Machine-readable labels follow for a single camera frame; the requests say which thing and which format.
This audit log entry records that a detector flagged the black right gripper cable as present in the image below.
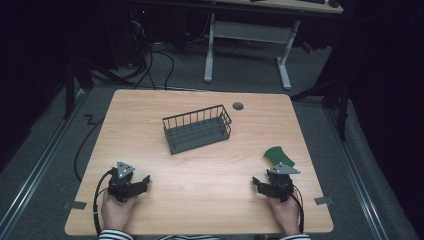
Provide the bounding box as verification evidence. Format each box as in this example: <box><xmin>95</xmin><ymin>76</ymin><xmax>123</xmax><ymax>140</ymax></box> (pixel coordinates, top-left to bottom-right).
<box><xmin>285</xmin><ymin>185</ymin><xmax>305</xmax><ymax>234</ymax></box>

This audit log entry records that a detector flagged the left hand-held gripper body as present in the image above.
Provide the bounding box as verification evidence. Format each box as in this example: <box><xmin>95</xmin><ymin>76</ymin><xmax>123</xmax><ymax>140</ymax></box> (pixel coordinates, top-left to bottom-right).
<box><xmin>107</xmin><ymin>161</ymin><xmax>148</xmax><ymax>204</ymax></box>

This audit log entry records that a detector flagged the dark grey wire basket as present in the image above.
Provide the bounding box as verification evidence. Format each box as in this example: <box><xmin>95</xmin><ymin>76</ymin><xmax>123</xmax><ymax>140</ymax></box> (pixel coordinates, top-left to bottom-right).
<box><xmin>162</xmin><ymin>104</ymin><xmax>233</xmax><ymax>156</ymax></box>

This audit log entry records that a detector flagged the metal floor rail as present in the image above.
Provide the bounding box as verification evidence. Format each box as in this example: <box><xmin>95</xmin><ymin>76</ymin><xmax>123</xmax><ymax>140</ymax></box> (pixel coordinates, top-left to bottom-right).
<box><xmin>0</xmin><ymin>89</ymin><xmax>88</xmax><ymax>236</ymax></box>
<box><xmin>324</xmin><ymin>108</ymin><xmax>389</xmax><ymax>240</ymax></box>

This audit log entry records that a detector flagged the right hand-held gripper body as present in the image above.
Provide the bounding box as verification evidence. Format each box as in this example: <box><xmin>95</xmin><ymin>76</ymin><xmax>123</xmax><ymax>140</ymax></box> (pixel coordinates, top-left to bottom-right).
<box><xmin>258</xmin><ymin>162</ymin><xmax>301</xmax><ymax>204</ymax></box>

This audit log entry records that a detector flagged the black metal stand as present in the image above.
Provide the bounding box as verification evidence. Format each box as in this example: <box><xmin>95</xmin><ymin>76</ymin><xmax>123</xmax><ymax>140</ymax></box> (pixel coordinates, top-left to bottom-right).
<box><xmin>289</xmin><ymin>74</ymin><xmax>352</xmax><ymax>142</ymax></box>
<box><xmin>62</xmin><ymin>54</ymin><xmax>134</xmax><ymax>122</ymax></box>

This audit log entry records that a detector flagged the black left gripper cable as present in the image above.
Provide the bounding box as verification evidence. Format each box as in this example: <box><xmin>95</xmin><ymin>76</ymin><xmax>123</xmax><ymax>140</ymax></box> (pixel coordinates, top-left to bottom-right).
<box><xmin>92</xmin><ymin>169</ymin><xmax>115</xmax><ymax>237</ymax></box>

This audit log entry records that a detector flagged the green sponge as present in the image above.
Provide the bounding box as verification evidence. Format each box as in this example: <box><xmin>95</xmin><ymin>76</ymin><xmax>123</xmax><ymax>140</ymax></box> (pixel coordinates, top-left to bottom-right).
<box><xmin>262</xmin><ymin>145</ymin><xmax>296</xmax><ymax>168</ymax></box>

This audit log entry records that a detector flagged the white-legged wooden desk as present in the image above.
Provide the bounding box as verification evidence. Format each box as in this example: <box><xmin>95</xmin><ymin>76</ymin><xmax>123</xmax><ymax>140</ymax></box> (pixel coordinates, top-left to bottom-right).
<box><xmin>203</xmin><ymin>0</ymin><xmax>345</xmax><ymax>91</ymax></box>

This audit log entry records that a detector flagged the black floor cable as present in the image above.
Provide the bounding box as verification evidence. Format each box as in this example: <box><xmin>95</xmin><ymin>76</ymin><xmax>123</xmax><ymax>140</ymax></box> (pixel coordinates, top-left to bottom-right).
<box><xmin>73</xmin><ymin>113</ymin><xmax>106</xmax><ymax>183</ymax></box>

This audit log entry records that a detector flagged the person's striped shirt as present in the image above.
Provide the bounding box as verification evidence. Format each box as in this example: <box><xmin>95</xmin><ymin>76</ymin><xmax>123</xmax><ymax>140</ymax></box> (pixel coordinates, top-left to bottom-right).
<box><xmin>152</xmin><ymin>234</ymin><xmax>223</xmax><ymax>240</ymax></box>

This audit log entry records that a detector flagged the black computer tower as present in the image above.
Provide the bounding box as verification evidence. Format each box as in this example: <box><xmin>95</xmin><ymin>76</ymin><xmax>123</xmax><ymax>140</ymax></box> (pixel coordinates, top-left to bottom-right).
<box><xmin>109</xmin><ymin>4</ymin><xmax>153</xmax><ymax>69</ymax></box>

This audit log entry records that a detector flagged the person's right hand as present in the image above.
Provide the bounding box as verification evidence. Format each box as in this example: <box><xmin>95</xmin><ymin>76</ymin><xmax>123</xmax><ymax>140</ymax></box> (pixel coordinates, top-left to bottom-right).
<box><xmin>267</xmin><ymin>189</ymin><xmax>302</xmax><ymax>236</ymax></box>

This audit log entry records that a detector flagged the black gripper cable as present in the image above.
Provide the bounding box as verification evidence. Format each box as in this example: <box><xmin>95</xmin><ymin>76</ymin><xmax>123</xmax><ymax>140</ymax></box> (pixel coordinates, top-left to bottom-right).
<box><xmin>92</xmin><ymin>169</ymin><xmax>115</xmax><ymax>237</ymax></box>
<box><xmin>285</xmin><ymin>185</ymin><xmax>305</xmax><ymax>234</ymax></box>

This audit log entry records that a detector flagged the person's left hand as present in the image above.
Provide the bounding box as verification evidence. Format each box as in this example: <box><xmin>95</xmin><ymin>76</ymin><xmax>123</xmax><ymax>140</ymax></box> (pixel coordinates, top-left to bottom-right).
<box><xmin>101</xmin><ymin>191</ymin><xmax>138</xmax><ymax>232</ymax></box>

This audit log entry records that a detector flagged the bundle of black cables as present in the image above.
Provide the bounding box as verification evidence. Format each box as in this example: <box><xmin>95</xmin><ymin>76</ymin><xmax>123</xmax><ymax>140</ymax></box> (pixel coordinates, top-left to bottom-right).
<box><xmin>128</xmin><ymin>19</ymin><xmax>176</xmax><ymax>91</ymax></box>

